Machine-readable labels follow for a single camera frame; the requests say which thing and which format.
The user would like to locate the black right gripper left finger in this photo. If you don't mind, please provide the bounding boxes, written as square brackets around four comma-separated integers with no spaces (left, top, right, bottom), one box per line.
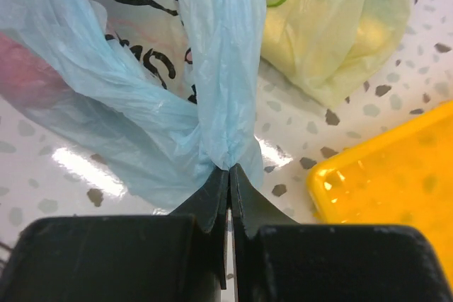
[1,169,229,301]

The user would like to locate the light blue plastic bag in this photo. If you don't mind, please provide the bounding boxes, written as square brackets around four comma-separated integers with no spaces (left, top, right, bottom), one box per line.
[1,0,265,207]

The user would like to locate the yellow plastic tray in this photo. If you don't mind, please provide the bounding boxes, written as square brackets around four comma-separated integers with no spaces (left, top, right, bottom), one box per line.
[306,102,452,278]

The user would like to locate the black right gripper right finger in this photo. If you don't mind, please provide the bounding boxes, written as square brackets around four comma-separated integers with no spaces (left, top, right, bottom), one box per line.
[229,165,452,301]

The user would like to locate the green avocado plastic bag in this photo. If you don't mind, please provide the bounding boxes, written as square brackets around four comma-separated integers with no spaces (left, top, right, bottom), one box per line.
[261,0,411,108]

